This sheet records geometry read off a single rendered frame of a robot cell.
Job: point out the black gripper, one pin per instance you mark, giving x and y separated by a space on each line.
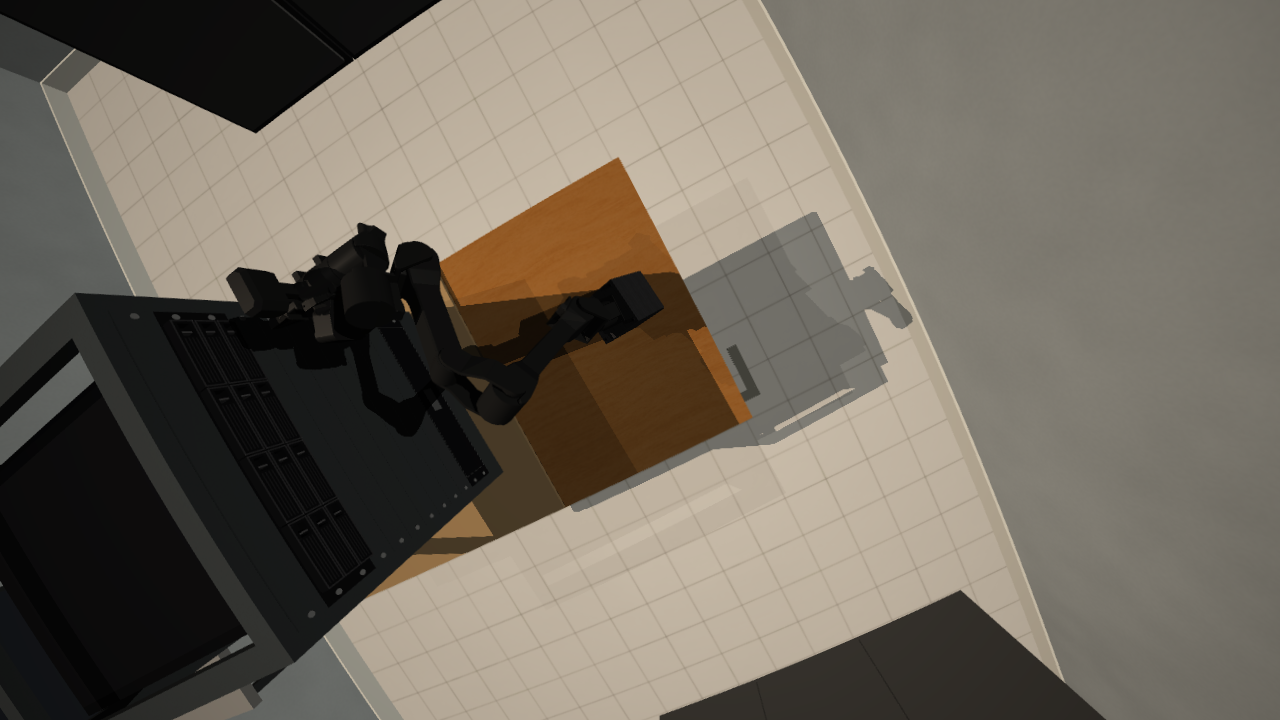
261 295

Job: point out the black open rack frame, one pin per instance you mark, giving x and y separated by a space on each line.
103 575

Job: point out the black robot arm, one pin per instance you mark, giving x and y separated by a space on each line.
371 299

